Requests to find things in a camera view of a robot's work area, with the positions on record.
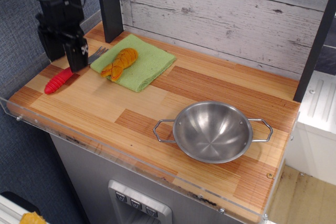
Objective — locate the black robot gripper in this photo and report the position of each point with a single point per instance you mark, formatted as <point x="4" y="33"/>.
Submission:
<point x="59" y="23"/>

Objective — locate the red handled metal fork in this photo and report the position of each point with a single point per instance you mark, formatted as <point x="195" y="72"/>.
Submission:
<point x="60" y="79"/>

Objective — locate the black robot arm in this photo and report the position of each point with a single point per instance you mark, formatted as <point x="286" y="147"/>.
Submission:
<point x="60" y="33"/>

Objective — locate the green folded rag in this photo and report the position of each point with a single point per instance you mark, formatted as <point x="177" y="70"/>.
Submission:
<point x="151" y="63"/>

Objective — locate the orange plush shrimp toy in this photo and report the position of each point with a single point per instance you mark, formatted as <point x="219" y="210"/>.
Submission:
<point x="124" y="59"/>

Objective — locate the clear acrylic table guard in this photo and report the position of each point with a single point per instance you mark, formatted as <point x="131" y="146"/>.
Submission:
<point x="248" y="63"/>

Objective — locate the grey toy fridge cabinet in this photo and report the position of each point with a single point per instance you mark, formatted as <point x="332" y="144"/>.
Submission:
<point x="91" y="173"/>

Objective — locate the silver dispenser button panel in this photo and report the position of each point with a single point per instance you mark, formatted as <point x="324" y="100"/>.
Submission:
<point x="136" y="204"/>

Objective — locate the white toy sink unit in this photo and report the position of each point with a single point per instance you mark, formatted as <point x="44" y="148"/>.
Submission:
<point x="311" y="149"/>

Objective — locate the stainless steel two-handled bowl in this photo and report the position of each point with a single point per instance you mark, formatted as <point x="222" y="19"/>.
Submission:
<point x="212" y="132"/>

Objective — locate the dark right vertical post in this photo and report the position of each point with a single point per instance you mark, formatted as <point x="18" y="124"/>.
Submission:
<point x="316" y="48"/>

